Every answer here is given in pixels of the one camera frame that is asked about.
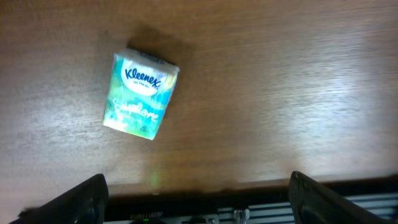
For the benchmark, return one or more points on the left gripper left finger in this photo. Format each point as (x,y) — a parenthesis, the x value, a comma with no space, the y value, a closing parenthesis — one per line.
(82,204)

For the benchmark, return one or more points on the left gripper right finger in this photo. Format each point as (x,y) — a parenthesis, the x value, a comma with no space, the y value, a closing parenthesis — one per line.
(314,203)

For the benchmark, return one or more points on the teal Kleenex tissue pack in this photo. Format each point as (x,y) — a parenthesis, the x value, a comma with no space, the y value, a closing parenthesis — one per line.
(140,89)

